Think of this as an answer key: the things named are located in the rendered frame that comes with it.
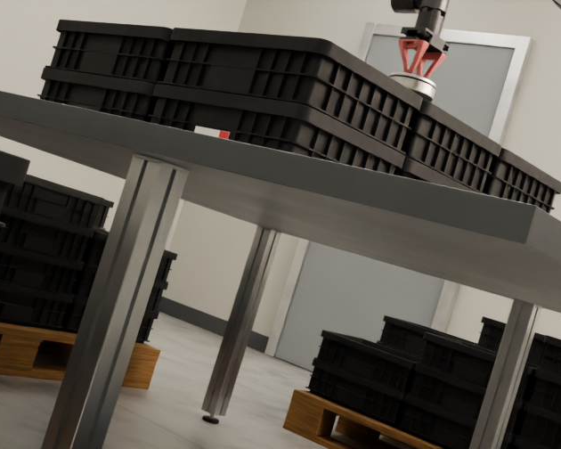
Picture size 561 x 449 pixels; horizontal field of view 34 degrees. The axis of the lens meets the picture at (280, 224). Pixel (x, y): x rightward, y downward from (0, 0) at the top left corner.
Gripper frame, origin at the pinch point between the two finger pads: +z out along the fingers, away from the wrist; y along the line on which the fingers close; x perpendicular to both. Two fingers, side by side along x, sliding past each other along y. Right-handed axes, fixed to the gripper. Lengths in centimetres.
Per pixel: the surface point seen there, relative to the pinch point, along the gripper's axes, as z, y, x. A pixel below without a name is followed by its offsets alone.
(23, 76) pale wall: -23, -104, -341
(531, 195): 17.1, -25.3, 19.9
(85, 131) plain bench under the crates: 37, 80, 7
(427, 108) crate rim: 12.6, 20.0, 20.1
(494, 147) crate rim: 12.3, -5.0, 20.4
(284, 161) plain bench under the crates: 37, 76, 43
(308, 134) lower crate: 26, 47, 19
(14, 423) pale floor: 101, 22, -73
